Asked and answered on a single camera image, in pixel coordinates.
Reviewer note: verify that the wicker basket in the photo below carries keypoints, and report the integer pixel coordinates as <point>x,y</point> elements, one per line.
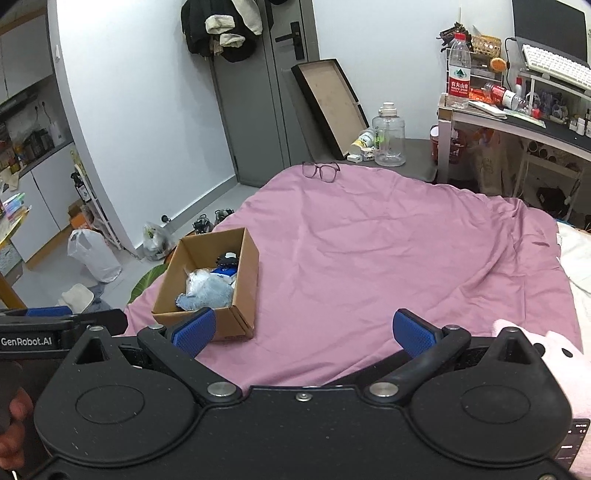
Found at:
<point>485,45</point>

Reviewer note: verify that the white pillow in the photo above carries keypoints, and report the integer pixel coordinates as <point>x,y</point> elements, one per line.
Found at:
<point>577,258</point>

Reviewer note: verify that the white desk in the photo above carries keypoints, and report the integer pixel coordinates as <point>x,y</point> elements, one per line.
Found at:
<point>445,138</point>

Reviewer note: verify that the cardboard box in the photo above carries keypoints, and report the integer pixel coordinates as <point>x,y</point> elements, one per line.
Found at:
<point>247,286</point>

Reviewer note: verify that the small yellow-capped bottle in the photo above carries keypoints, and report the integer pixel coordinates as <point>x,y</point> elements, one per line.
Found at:
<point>364,138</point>

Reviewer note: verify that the grey fluffy plush item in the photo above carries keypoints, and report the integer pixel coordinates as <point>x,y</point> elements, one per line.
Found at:
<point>207,295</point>

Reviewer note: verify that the beige tote bag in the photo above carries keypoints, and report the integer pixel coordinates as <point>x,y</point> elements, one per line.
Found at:
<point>498,161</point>

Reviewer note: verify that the black-framed brown board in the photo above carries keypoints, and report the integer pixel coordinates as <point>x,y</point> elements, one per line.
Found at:
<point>328,101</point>

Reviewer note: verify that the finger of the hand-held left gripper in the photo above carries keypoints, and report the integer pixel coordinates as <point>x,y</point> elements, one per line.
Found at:
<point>111,321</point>

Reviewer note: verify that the black hanging jacket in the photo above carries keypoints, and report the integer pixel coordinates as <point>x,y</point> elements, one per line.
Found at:
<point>194,32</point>

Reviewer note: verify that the red basket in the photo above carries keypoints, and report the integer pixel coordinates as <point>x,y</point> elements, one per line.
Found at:
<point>455,147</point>

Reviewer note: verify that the grey nightstand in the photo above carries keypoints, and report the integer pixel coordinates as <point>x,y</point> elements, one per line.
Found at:
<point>415,157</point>

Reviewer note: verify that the grey door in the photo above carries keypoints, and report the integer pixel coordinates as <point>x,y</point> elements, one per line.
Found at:
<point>258,115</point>

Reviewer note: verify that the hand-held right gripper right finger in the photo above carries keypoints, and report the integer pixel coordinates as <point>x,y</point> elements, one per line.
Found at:
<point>413,334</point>

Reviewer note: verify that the white keyboard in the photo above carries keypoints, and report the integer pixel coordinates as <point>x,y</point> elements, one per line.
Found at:
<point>554,64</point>

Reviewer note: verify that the white plastic bag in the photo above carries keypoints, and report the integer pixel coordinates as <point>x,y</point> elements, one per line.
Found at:
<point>92,256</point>

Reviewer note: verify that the yellow wooden table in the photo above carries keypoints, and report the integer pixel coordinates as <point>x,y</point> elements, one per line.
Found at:
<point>11,288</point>

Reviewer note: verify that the white charger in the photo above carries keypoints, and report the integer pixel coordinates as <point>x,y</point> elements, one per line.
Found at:
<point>355,158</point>

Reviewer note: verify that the beige hanging garment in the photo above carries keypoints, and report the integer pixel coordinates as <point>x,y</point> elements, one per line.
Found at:
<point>221,23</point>

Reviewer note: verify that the black fabric item white patch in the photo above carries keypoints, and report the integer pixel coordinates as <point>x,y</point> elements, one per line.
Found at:
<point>226,261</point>

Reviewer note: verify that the dark-framed eyeglasses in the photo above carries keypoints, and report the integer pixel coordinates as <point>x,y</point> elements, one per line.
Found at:
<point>325,170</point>

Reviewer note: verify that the clear plastic bag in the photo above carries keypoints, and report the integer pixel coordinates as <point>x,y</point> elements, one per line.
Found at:
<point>154,240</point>

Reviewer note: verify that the pink bed blanket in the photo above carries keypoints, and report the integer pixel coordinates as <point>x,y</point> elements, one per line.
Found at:
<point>369,254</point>

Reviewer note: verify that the white hat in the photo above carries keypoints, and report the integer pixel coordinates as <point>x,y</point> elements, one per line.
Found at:
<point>76,295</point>

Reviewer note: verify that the blue packet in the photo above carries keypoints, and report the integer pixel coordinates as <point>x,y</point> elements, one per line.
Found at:
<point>226,273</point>

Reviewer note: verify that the red label soda bottle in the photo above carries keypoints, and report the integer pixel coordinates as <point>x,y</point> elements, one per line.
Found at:
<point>501,94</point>

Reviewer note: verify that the dark shoe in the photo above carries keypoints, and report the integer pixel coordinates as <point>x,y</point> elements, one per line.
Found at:
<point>224,216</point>
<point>203,225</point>

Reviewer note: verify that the red label water bottle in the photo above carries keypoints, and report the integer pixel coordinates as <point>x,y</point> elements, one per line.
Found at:
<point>459,87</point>

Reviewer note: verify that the white kitchen cabinet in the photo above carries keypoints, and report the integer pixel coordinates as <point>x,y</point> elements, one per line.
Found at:
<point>46,184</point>

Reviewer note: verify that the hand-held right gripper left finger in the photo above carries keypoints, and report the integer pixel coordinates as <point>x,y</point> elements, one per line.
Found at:
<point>194,330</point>

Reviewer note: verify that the person's left hand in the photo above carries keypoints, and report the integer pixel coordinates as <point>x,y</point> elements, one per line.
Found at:
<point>18,410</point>

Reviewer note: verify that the white metal rack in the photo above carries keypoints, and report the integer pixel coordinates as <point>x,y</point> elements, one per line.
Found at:
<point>99,203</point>

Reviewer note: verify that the green leaf-shaped mat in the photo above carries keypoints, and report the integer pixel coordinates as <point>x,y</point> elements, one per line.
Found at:
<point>145,281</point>

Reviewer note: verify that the large clear water jug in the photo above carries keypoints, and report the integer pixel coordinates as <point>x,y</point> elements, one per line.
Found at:
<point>388,138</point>

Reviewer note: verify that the black monitor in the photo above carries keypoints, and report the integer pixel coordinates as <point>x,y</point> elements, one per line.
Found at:
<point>549,23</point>

